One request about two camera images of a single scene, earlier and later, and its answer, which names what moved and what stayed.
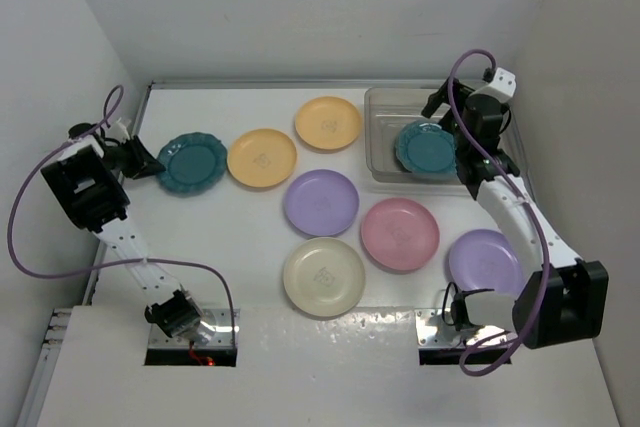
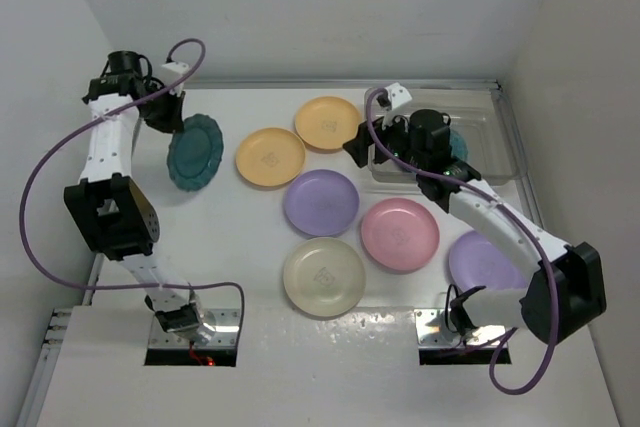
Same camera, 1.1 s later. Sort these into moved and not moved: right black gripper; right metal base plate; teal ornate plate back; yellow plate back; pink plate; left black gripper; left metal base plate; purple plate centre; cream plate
Moved: right black gripper; teal ornate plate back; left black gripper
Not moved: yellow plate back; pink plate; cream plate; left metal base plate; purple plate centre; right metal base plate
